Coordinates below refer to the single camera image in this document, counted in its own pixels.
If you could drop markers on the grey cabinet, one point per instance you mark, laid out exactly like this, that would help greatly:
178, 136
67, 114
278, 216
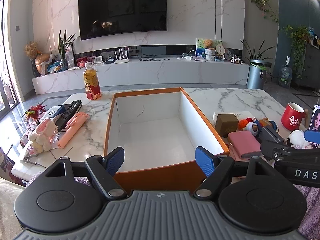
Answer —
310, 65

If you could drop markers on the pink wallet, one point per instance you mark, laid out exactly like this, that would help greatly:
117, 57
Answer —
245, 145

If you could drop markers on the long-leaf potted plant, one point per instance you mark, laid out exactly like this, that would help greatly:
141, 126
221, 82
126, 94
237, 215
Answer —
255, 52

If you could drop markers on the pink white bunny plush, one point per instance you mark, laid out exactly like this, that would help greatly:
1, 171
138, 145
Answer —
43, 136

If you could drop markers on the snack bags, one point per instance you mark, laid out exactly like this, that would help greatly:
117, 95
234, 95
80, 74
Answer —
54, 67

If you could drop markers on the white marble television console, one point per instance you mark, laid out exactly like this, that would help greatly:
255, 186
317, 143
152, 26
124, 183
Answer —
150, 72

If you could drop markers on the clear water jug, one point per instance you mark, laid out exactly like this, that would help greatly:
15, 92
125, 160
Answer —
285, 73

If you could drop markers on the pink toy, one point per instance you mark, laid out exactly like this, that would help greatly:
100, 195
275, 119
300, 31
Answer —
82, 62

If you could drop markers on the brown teddy bear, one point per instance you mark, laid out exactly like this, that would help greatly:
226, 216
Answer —
208, 43

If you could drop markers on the small brown box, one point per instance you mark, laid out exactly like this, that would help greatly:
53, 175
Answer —
226, 126

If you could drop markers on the beige sofa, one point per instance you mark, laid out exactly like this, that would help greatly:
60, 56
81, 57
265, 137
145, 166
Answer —
10, 210

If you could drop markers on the orange white knitted doll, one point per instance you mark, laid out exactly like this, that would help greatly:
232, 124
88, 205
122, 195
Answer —
246, 126

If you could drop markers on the white black penguin plush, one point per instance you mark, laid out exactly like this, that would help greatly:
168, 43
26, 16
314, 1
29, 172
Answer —
297, 138

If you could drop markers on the white wifi router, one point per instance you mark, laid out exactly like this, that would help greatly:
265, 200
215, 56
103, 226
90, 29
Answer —
121, 60

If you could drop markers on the pink selfie stick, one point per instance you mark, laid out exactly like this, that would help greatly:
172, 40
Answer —
72, 130

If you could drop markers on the black wall television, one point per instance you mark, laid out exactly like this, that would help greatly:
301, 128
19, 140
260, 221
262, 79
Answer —
122, 10

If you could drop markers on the orange cardboard box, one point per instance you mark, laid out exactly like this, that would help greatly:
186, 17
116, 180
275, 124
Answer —
150, 142

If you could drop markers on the glass sliding door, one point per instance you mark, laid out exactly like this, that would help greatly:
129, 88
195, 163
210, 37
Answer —
6, 55

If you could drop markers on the black remote control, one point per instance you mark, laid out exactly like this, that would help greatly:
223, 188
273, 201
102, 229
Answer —
68, 113

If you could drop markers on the white blue small box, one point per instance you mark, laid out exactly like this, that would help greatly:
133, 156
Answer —
53, 111

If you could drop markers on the round wooden fan sign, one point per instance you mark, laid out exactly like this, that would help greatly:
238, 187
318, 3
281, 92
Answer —
220, 50

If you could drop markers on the black white cow toy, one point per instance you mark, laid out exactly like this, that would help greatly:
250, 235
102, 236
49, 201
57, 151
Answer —
236, 60

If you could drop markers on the white patterned pot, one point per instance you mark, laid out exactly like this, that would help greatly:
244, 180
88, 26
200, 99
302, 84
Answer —
210, 55

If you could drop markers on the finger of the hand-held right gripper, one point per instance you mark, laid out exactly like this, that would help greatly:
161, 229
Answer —
312, 136
271, 136

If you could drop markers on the golden gourd vase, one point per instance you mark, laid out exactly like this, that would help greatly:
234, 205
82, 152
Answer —
42, 62

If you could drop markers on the green picture board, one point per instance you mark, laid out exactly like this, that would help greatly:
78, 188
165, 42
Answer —
200, 48

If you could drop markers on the red ceramic mug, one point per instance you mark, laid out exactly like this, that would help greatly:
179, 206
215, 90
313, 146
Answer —
292, 117

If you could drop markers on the hanging vine plant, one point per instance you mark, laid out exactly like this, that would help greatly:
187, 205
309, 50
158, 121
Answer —
265, 7

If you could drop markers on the metal scissors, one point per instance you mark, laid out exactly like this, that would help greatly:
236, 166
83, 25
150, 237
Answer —
33, 163

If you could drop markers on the white desk clock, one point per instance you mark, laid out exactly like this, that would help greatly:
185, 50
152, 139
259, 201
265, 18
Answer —
98, 60

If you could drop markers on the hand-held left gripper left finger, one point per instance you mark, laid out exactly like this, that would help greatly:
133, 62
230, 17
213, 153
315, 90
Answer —
115, 160

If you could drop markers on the purple fluffy blanket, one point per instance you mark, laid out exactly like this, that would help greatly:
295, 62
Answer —
310, 210

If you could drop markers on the trailing green pothos plant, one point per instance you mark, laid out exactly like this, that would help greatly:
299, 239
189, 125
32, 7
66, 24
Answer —
298, 40

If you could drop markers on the orchid plant blue vase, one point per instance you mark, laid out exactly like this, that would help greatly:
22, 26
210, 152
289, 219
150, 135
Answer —
63, 55

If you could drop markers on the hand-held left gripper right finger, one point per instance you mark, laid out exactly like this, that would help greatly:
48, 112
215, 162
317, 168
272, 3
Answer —
205, 160

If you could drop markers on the silver trash bin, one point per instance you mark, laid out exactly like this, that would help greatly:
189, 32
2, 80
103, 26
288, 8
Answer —
256, 76

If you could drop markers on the dried yellow flowers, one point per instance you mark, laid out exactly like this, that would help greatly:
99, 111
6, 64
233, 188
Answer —
32, 48

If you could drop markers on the blue orange plush toy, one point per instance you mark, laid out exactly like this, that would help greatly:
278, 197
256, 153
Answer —
266, 123

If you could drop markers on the pale blue bottle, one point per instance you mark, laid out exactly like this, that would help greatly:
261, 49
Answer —
311, 33

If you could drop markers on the red feather toy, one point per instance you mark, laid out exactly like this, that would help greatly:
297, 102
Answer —
35, 111

